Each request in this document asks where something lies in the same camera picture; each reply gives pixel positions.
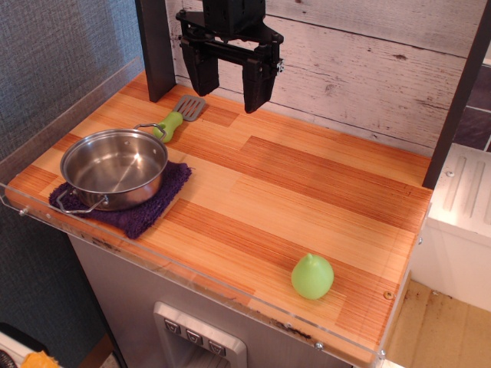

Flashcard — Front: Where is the green handled grey spatula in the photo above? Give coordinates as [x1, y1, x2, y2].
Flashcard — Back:
[152, 94, 206, 143]

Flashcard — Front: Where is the dark right vertical post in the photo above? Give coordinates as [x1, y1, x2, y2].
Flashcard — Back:
[422, 1, 490, 189]

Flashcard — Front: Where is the white cabinet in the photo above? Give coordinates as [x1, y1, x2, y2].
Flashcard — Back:
[410, 144, 490, 310]

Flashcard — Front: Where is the silver dispenser button panel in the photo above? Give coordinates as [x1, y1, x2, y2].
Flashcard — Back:
[153, 301, 248, 367]

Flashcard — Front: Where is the dark vertical post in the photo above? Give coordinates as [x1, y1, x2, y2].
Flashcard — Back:
[135, 0, 176, 102]
[422, 1, 490, 189]

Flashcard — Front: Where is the dark left vertical post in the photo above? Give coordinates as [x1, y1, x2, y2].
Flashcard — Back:
[135, 0, 176, 102]

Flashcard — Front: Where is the clear acrylic table guard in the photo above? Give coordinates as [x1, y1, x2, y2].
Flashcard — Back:
[8, 65, 430, 366]

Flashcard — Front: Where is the green egg shape toy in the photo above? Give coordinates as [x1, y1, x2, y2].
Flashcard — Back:
[291, 253, 334, 300]

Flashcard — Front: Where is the silver metal pot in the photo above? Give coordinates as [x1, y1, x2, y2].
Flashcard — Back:
[56, 123, 169, 214]

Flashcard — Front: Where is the yellow object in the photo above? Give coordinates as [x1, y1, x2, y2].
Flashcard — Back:
[21, 351, 61, 368]

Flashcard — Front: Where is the grey toy fridge cabinet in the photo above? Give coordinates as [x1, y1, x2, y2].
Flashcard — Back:
[70, 236, 348, 367]

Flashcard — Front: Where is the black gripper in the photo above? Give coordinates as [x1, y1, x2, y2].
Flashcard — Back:
[176, 1, 284, 113]

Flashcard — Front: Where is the purple cloth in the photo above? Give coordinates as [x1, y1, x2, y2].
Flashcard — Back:
[48, 160, 193, 240]

